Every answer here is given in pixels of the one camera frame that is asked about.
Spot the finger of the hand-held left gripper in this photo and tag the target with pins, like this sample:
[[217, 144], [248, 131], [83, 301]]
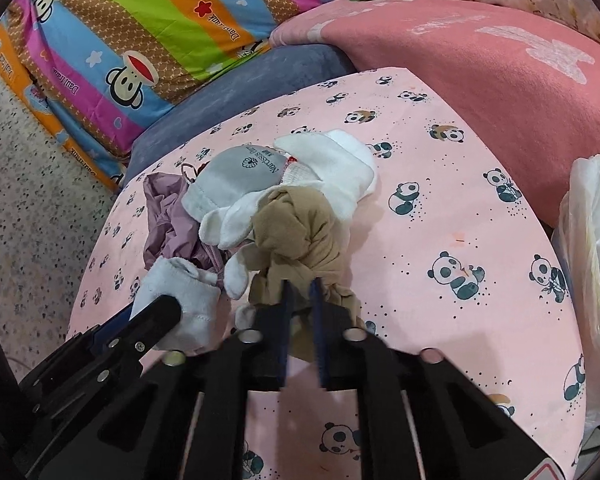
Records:
[[155, 314], [111, 327]]

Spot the beige stockings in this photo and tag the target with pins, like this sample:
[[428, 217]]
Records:
[[290, 230]]

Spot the pink blanket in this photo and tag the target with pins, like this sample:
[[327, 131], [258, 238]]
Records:
[[480, 90]]

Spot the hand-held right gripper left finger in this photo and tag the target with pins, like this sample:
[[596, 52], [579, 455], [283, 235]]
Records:
[[284, 325]]

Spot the pink panda print sheet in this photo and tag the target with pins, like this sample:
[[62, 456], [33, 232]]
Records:
[[430, 210]]

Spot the purple cloth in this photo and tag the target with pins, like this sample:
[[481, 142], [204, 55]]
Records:
[[165, 220]]

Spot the grey white baby hat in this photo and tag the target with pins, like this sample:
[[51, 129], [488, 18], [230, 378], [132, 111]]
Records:
[[235, 175]]

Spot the pale grey fleece sock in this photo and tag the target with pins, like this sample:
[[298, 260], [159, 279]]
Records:
[[192, 292]]

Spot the blue cushion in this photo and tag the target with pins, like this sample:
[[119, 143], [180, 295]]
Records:
[[260, 80]]

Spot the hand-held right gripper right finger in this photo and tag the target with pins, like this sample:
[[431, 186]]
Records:
[[320, 332]]

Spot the white red patterned cloth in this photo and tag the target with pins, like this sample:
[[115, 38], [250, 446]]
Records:
[[300, 176]]

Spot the colourful monkey print quilt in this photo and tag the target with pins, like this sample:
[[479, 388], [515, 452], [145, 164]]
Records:
[[130, 20]]

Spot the large white fleece sock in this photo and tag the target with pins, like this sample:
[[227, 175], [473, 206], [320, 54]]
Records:
[[345, 180]]

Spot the small white sock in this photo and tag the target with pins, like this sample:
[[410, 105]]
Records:
[[237, 275], [225, 225]]

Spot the white plastic bag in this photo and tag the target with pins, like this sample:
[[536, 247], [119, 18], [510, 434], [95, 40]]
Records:
[[595, 260]]

